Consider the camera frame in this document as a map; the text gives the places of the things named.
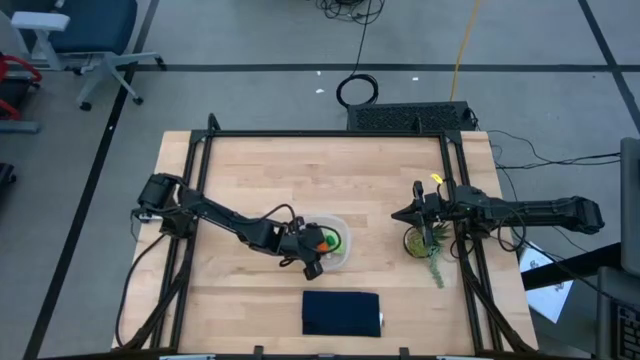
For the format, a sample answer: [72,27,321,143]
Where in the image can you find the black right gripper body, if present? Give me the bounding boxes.
[422,192,457,225]

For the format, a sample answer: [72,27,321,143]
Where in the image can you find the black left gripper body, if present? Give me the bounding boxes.
[277,223,326,264]

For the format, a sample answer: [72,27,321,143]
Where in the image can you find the lime green toy produce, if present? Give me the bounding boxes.
[327,228,347,255]

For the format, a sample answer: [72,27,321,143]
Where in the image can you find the clear plastic tupperware container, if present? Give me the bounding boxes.
[294,213,352,274]

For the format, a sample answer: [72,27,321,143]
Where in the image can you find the potted succulent plant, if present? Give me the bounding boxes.
[402,219,454,290]

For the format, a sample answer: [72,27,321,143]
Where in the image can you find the dark blue folded cloth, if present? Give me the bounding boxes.
[301,290,382,338]

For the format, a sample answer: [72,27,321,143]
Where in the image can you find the black perforated computer case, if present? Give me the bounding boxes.
[346,101,476,134]

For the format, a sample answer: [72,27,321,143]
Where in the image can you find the white paper sheet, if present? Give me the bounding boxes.
[519,244,576,325]

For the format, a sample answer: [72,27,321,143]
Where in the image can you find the grey cabinet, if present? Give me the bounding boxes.
[619,137,640,279]

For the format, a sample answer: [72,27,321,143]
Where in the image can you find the grey computer equipment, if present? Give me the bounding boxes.
[594,267,640,360]

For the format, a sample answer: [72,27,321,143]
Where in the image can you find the blue office chair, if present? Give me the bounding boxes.
[9,0,169,112]

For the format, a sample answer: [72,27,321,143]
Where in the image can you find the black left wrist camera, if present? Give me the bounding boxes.
[302,258,325,281]

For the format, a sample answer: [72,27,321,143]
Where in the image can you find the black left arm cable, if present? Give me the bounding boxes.
[249,202,301,226]

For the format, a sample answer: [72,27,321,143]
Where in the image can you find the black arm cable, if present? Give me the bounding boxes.
[492,207,529,254]
[249,202,301,226]

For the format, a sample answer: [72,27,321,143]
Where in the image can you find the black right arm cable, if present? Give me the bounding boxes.
[492,207,529,254]

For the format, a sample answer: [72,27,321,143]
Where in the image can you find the black metal table frame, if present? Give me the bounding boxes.
[112,113,539,354]

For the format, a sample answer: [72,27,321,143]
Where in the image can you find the thin black floor cables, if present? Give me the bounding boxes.
[487,129,624,171]

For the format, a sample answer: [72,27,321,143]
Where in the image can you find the coiled black floor cable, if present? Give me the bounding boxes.
[335,0,380,109]

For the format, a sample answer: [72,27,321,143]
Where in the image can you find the yellow hanging cable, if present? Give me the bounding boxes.
[449,0,482,103]

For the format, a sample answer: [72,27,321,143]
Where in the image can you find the black left base cable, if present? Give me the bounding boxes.
[114,232,171,349]

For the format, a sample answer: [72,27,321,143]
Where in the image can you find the black cable bundle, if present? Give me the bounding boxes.
[314,0,386,26]

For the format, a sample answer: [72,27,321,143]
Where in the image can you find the red metal cart frame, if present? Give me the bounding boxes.
[0,53,44,121]

